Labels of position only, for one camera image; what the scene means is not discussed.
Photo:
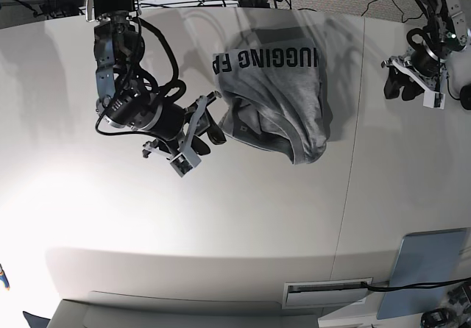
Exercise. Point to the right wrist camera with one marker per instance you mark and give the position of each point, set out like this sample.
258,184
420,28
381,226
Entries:
185,162

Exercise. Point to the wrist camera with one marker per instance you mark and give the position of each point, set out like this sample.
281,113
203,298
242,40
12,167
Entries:
434,100
185,162

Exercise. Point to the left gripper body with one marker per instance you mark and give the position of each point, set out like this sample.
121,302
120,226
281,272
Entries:
407,70

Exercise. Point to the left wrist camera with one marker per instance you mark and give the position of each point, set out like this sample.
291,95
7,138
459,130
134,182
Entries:
434,100

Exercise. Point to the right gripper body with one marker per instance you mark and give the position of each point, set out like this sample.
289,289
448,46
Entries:
173,127

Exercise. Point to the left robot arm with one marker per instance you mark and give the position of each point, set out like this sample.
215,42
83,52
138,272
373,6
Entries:
422,70

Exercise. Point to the black device bottom right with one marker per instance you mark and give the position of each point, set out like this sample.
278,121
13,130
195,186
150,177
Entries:
440,317

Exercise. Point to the white table cable tray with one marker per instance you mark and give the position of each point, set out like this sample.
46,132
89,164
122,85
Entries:
307,295

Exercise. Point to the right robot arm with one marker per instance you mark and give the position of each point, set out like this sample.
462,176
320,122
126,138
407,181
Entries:
131,100

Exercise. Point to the grey T-shirt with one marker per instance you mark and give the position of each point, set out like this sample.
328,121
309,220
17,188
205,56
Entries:
272,85

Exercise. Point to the blue orange tool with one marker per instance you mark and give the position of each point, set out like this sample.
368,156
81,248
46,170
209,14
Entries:
4,279

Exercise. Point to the blue-grey flat board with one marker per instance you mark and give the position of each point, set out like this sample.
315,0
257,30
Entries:
423,257

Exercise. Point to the black round puck device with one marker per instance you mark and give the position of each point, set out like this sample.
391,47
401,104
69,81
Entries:
465,97

